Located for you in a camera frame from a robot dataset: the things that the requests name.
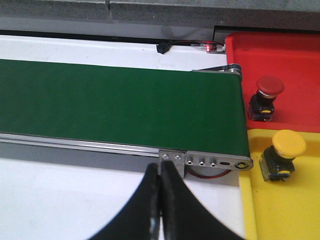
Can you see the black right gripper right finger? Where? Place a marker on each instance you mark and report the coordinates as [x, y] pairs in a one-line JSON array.
[[183, 216]]

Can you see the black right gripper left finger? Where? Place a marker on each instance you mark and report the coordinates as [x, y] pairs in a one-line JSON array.
[[139, 219]]

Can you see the yellow mushroom push button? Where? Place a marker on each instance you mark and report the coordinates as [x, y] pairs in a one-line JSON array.
[[276, 161]]

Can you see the red mushroom push button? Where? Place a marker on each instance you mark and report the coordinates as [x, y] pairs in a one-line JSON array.
[[261, 105]]

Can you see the green conveyor belt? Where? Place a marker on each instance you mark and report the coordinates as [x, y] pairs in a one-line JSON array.
[[185, 110]]

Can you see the small black sensor block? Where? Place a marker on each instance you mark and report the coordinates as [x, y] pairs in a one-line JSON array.
[[163, 48]]

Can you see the small circuit board red led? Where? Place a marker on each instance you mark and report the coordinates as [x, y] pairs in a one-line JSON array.
[[210, 48]]

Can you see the red plastic tray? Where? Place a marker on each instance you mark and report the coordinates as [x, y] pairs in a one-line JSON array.
[[294, 58]]

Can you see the grey stone counter slab left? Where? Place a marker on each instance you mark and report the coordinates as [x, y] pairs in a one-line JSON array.
[[32, 11]]

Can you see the metal conveyor end bracket right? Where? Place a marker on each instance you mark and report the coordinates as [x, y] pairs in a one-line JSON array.
[[183, 158]]

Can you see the aluminium conveyor side rail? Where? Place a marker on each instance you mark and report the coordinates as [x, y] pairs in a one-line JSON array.
[[103, 147]]

